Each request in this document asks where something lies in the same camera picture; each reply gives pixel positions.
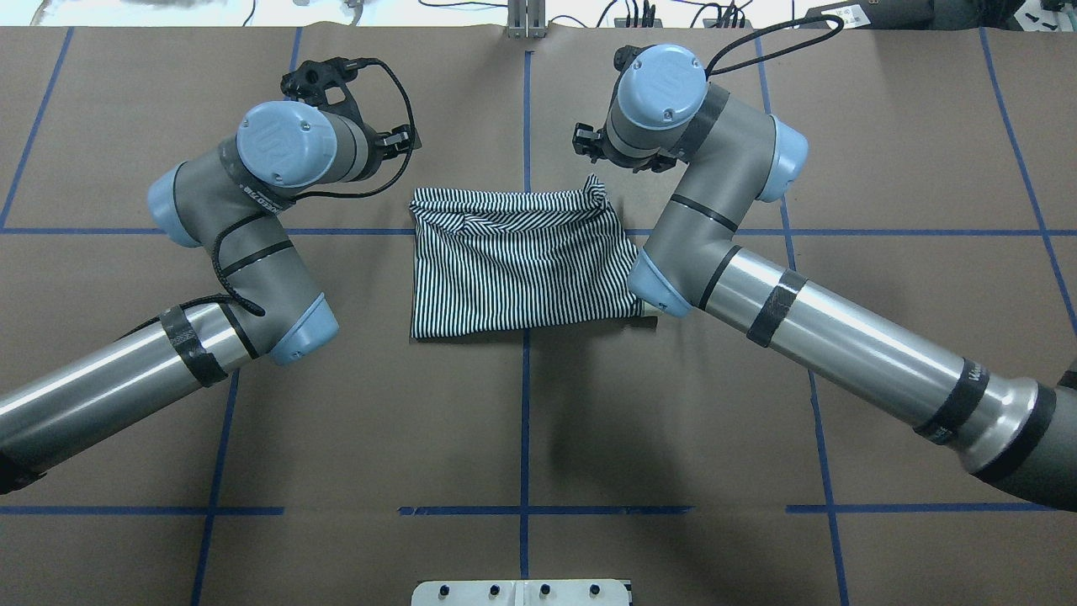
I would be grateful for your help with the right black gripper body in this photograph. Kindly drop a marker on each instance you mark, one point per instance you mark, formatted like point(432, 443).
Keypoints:
point(586, 140)

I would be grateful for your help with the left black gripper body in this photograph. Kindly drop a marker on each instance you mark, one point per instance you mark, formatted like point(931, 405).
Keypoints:
point(395, 140)

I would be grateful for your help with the blue white striped polo shirt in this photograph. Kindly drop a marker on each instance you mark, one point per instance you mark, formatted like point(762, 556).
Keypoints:
point(501, 261)

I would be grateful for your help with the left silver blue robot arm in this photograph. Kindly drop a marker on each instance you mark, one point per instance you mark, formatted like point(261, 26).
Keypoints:
point(227, 203)

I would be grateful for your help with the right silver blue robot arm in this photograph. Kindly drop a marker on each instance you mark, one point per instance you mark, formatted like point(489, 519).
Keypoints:
point(1013, 433)

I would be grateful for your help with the black long box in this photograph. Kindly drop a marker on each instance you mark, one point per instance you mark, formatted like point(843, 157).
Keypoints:
point(879, 14)

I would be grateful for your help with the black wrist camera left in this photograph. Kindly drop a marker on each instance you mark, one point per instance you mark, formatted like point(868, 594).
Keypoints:
point(323, 85)

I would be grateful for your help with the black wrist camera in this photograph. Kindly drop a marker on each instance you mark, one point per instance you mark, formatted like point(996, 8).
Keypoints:
point(323, 85)
point(625, 56)

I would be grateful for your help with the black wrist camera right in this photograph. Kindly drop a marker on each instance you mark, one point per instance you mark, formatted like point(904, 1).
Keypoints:
point(625, 56)

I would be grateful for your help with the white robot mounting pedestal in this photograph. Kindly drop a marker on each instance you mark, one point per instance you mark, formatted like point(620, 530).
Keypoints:
point(580, 591)

